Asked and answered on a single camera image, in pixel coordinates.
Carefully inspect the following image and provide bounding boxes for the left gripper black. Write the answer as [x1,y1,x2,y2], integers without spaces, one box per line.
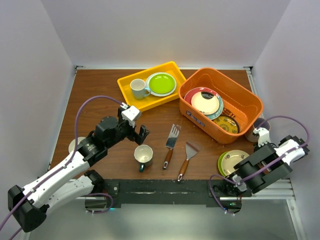
[105,107,150,149]

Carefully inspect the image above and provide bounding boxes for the white cup green handle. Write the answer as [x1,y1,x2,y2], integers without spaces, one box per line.
[133,144,154,173]

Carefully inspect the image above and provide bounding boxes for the cream plate small motifs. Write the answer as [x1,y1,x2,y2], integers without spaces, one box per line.
[222,149,249,176]

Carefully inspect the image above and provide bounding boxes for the yellow patterned plate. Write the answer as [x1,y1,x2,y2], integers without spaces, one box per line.
[212,115,240,134]

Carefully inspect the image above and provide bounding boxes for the lime green plate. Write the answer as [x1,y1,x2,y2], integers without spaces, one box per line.
[148,73,175,94]
[217,151,228,177]

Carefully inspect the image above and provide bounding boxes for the red and teal plate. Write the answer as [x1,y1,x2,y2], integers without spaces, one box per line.
[184,87,224,120]

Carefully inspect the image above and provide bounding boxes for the cream plate black mark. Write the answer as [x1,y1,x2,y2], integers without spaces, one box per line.
[191,91,220,115]

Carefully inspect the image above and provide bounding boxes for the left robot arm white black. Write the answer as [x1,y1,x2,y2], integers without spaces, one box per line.
[7,103,150,233]

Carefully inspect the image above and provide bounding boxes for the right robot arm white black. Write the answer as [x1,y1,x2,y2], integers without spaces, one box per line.
[222,135,310,197]

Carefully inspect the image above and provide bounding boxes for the orange plastic dish bin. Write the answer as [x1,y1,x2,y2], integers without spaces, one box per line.
[178,67,264,144]

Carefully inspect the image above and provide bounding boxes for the beige purple cup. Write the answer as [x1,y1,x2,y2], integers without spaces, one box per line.
[244,117,271,143]

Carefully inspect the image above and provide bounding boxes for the light blue mug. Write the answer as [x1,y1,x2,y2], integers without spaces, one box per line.
[130,78,151,100]

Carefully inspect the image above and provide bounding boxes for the white scalloped plate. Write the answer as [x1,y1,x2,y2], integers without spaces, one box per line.
[146,72,177,97]

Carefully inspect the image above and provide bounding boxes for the small white dish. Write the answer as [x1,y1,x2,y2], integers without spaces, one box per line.
[68,136,85,153]

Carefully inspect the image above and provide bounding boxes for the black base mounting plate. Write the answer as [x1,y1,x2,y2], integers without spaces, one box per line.
[84,178,251,213]

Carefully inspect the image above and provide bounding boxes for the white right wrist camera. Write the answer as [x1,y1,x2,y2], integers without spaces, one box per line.
[252,127,271,147]

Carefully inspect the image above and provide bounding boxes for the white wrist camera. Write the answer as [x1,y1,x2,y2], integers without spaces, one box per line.
[252,127,271,147]
[120,102,142,128]

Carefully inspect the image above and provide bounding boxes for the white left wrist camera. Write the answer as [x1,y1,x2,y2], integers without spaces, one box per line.
[120,102,142,128]

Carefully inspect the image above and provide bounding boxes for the slotted spatula wooden handle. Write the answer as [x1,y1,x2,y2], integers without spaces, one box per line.
[162,124,182,170]

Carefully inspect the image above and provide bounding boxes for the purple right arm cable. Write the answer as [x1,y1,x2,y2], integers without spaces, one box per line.
[208,115,311,216]

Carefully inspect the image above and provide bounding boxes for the solid spatula wooden handle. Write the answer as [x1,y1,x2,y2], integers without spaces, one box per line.
[177,141,202,182]

